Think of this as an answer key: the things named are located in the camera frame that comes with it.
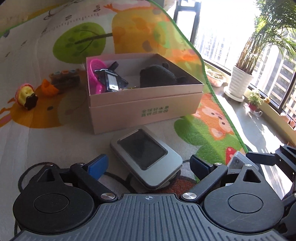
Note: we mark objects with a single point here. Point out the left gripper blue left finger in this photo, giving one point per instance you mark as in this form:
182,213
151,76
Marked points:
86,177

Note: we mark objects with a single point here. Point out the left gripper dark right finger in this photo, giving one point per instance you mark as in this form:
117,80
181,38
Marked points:
210,176

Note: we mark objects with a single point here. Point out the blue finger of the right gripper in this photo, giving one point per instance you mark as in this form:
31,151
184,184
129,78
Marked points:
262,158

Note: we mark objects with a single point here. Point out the grey metal tin case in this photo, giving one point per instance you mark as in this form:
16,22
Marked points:
148,158

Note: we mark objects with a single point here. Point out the orange toy cup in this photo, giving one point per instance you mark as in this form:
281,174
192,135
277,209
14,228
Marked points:
48,89

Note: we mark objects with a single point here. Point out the black binder clip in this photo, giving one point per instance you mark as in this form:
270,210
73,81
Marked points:
113,81

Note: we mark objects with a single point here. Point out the brown plush finger toy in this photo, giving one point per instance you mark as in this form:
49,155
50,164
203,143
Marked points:
65,79

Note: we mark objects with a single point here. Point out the pink yellow toy cupcake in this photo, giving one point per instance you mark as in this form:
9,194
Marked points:
26,97

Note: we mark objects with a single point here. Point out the pink toy net basket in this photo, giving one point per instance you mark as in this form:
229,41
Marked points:
96,84

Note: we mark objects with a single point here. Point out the black plush toy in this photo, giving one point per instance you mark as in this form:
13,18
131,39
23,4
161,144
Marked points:
160,75

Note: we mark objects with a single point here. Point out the white battery holder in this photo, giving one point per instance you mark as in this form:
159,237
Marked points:
238,161

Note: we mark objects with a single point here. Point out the small red potted plant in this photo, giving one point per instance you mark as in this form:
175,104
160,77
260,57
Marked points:
255,100

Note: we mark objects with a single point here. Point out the pink cardboard box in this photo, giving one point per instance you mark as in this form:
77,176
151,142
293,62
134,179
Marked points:
111,111

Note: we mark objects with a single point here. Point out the white bowl on sill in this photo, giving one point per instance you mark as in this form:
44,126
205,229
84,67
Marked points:
216,79

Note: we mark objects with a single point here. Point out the colourful cartoon play mat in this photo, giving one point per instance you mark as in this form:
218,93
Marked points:
59,129

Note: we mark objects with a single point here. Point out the white potted palm plant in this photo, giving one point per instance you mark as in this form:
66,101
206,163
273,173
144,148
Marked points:
274,26

